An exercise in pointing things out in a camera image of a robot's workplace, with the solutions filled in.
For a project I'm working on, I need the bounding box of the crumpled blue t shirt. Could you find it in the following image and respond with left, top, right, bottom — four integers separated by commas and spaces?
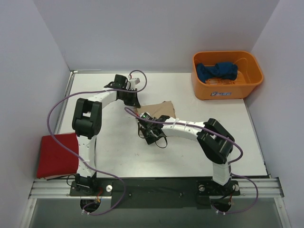
196, 62, 238, 83

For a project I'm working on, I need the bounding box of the folded red t shirt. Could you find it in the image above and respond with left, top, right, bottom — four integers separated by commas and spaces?
37, 135, 78, 179

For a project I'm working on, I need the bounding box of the beige t shirt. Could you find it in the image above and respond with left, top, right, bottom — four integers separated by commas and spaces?
134, 101, 176, 118

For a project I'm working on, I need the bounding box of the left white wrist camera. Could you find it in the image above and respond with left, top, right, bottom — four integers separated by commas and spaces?
126, 76, 140, 90

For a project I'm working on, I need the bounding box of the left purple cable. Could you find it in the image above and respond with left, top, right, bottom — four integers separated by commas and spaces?
47, 69, 148, 216

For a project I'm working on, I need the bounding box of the aluminium rail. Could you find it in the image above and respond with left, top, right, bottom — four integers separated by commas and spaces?
29, 179, 285, 199

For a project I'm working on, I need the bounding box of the purple cable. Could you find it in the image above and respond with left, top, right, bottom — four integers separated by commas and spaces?
47, 69, 148, 216
124, 107, 259, 216

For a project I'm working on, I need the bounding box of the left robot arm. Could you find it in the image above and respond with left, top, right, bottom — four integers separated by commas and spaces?
72, 75, 141, 196

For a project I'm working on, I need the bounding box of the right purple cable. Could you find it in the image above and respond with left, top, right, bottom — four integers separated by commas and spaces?
124, 107, 259, 216

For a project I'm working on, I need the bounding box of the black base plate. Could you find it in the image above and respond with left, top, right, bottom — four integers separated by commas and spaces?
70, 177, 240, 209

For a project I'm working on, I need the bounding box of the orange plastic basket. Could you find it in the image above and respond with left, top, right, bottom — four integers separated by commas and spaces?
191, 51, 264, 100

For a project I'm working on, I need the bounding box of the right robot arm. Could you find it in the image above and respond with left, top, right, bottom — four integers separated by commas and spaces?
138, 112, 235, 194

